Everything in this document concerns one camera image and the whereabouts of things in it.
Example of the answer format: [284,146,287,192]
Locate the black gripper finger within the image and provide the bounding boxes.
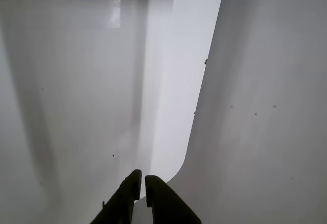
[90,169,143,224]
[145,175,202,224]

